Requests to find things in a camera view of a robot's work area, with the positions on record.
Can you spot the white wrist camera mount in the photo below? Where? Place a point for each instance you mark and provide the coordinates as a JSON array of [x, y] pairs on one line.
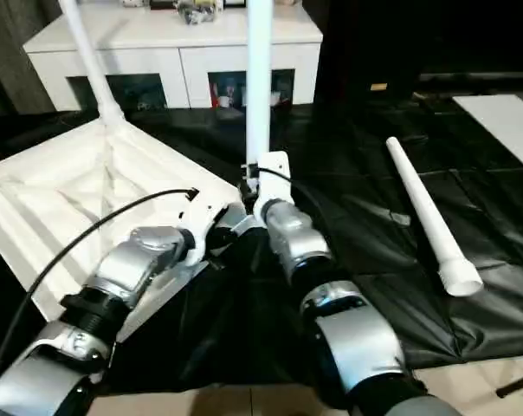
[[274, 182], [203, 216]]

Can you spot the black metal table frame leg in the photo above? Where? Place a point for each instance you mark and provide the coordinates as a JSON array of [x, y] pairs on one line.
[[519, 385]]

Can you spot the white flat board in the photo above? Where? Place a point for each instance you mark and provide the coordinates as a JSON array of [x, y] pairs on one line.
[[504, 125]]

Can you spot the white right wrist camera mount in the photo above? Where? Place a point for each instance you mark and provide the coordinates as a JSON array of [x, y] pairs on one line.
[[274, 182]]

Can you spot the dark low shelf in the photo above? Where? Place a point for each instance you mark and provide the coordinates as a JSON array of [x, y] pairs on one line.
[[482, 82]]

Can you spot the white plastic table leg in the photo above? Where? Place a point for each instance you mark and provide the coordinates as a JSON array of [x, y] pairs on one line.
[[259, 86], [426, 208], [90, 56]]

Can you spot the white cabinet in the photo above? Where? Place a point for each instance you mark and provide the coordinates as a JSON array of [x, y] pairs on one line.
[[157, 43]]

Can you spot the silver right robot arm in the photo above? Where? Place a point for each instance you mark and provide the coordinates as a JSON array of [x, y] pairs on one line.
[[313, 260]]

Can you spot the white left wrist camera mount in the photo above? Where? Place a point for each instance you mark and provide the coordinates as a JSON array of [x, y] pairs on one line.
[[203, 216]]

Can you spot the grey curtain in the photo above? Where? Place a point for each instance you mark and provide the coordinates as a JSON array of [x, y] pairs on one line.
[[10, 56]]

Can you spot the white plastic table top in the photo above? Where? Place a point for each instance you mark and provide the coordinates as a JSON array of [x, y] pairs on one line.
[[92, 173]]

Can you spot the glass bowl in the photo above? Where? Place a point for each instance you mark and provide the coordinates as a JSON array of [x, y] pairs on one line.
[[198, 11]]

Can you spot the small yellow tag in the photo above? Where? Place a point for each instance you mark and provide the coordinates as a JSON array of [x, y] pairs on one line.
[[378, 86]]

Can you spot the black mat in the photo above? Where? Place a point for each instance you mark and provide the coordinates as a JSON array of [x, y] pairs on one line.
[[352, 195]]

